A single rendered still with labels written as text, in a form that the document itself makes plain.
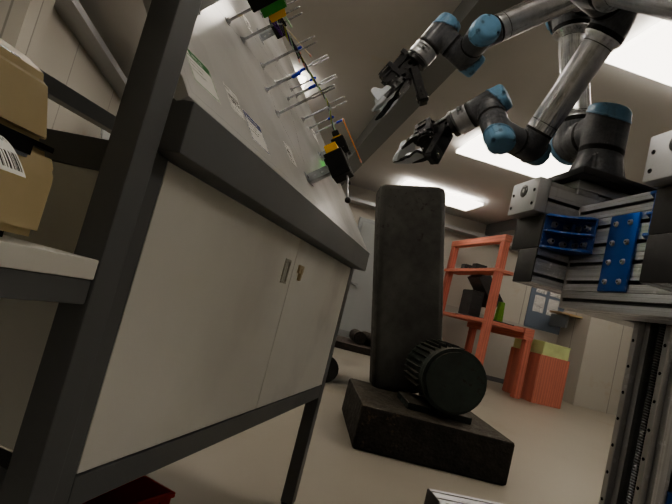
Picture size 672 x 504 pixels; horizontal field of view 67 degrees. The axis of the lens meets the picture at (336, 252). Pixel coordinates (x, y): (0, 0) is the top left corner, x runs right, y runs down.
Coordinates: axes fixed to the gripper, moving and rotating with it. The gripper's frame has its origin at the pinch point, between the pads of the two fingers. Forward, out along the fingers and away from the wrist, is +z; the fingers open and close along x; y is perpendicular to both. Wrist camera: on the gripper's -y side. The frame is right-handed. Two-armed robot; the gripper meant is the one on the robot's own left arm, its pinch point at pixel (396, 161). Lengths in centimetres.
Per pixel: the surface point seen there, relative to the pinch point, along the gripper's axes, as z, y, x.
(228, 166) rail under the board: -8, -71, 54
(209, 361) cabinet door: 17, -81, 31
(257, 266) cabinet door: 11, -62, 31
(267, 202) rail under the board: -2, -63, 42
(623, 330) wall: 37, 419, -747
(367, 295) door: 355, 427, -450
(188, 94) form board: -13, -73, 65
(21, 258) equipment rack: -9, -101, 68
